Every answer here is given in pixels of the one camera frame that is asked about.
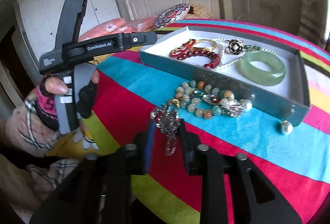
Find pearl earring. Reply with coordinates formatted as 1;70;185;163
280;120;294;135

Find silver rhinestone brooch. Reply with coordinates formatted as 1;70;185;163
150;104;180;156

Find multicolour stone bead bracelet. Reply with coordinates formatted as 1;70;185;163
166;80;253;120

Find dark red bead bracelet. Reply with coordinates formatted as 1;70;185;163
176;48;223;69

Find white pearl necklace green beads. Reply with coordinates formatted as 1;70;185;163
212;38;277;70

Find left plaid sleeve forearm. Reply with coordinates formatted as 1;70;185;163
1;93;60;157

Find teal jewelry box tray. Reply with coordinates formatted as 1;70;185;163
139;26;310;126

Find left hand black glove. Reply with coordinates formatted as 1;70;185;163
24;69;100;132

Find white wardrobe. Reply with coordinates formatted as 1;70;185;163
17;0;121;62

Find pink folded blanket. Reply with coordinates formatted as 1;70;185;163
78;17;156;42

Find yellow floral bedsheet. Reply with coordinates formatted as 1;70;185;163
47;121;100;159

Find striped colourful tablecloth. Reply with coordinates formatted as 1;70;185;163
84;20;329;223

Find round patterned cushion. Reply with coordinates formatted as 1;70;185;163
152;3;190;31

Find beige plush pillow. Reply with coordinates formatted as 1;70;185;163
186;3;214;19

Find gold bangle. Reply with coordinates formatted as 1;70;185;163
192;39;218;51

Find green jade bangle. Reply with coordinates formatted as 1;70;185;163
237;51;286;86

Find beige patterned curtain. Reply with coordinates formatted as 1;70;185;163
298;0;329;49

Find black white flower ring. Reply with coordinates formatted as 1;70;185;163
224;38;245;56

